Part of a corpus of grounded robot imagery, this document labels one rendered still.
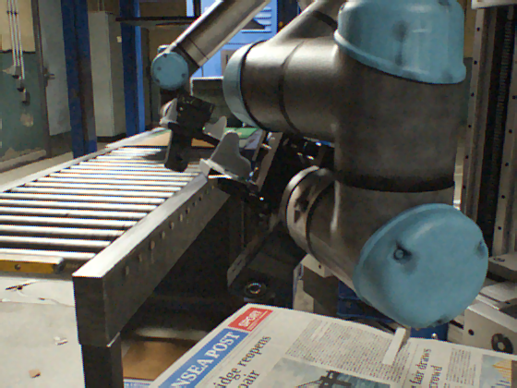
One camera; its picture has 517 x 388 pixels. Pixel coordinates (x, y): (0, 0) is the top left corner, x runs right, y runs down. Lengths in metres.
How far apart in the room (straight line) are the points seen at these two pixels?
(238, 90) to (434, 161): 0.18
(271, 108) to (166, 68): 0.71
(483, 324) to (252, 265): 0.42
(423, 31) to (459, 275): 0.14
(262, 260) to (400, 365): 0.17
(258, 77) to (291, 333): 0.30
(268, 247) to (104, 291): 0.43
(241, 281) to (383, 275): 0.23
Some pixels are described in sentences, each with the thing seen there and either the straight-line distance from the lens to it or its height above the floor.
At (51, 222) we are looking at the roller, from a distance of 1.17.
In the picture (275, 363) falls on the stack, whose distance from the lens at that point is 0.53.
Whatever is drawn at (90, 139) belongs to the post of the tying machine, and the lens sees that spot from 2.32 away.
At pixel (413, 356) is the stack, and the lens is 0.57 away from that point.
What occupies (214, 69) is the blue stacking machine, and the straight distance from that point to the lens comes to 4.47.
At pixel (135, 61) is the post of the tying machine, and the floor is 1.15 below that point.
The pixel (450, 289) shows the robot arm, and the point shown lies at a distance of 0.32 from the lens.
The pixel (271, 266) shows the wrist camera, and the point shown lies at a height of 0.93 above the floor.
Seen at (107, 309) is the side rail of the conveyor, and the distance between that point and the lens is 0.87.
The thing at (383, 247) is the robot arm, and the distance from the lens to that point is 0.30.
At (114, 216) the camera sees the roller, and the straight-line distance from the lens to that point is 1.17.
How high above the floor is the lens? 1.11
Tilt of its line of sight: 13 degrees down
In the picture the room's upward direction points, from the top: straight up
